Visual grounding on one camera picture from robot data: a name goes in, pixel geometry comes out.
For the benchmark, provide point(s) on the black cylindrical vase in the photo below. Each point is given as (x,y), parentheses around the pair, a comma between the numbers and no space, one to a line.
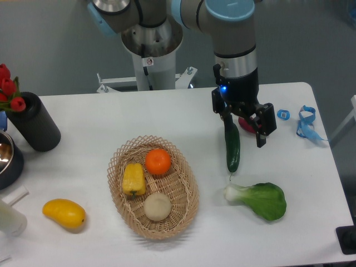
(35,124)

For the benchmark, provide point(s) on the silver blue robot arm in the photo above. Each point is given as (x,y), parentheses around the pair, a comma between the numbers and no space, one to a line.
(229,24)

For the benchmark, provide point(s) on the white paper slip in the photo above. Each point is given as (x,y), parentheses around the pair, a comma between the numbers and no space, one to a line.
(16,195)

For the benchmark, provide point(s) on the yellow mango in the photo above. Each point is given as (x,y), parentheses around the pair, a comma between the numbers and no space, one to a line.
(65,212)

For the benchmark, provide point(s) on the yellow bell pepper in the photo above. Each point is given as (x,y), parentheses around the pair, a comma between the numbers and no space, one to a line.
(133,181)

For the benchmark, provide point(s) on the black metal bowl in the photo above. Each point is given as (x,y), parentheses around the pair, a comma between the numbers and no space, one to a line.
(12,161)

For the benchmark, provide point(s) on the green bok choy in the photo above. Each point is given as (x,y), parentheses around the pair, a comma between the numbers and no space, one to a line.
(266,200)

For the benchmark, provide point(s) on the beige round bun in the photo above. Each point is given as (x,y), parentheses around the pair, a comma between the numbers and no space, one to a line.
(157,206)

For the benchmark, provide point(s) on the black device at edge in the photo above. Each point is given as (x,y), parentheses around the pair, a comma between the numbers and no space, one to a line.
(346,238)

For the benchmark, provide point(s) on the red fruit behind gripper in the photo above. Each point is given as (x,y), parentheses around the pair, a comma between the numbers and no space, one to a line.
(245,126)

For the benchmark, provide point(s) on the woven wicker basket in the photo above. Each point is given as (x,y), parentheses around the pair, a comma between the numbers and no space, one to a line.
(178,183)

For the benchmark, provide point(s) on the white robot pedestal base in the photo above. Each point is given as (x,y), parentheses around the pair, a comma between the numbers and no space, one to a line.
(153,52)

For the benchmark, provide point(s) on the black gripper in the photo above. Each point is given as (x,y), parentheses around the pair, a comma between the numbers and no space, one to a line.
(239,94)

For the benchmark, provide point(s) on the green cucumber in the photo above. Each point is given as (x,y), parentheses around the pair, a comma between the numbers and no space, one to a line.
(233,150)

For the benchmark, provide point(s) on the red artificial tulips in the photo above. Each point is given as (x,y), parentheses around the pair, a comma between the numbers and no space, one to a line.
(11,98)

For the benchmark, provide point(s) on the orange tangerine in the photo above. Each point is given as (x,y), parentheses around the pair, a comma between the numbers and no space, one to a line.
(157,161)

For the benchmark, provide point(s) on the small blue badge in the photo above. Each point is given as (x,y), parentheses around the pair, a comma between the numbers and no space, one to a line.
(283,114)

